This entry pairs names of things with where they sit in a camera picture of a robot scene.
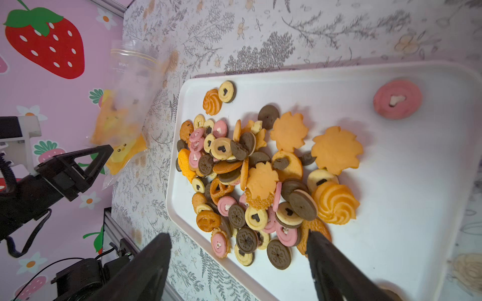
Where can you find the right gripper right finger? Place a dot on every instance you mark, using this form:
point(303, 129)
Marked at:
point(335, 276)

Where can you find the pink heart cookie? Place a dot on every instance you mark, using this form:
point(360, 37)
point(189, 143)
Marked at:
point(398, 99)

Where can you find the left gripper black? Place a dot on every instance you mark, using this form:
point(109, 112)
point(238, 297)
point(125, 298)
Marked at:
point(59, 177)

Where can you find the ziploc bag yellow duck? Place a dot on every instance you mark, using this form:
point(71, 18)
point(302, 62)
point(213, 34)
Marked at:
point(135, 76)

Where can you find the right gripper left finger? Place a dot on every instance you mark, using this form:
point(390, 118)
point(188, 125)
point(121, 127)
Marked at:
point(141, 278)

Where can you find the pretzel shaped orange cookie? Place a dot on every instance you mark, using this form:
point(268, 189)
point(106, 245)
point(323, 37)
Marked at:
point(218, 190)

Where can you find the orange swirl cookie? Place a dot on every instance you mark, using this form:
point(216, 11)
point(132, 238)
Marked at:
point(335, 203)

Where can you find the aluminium front rail frame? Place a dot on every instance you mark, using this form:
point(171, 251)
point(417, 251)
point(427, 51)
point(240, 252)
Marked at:
point(113, 233)

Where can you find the orange chip cookie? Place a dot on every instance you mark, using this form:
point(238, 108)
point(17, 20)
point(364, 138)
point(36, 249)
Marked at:
point(186, 130)

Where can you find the brown round cookie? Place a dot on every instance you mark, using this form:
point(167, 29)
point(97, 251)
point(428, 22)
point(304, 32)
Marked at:
point(279, 255)

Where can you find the white plastic tray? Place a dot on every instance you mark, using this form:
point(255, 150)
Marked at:
point(291, 131)

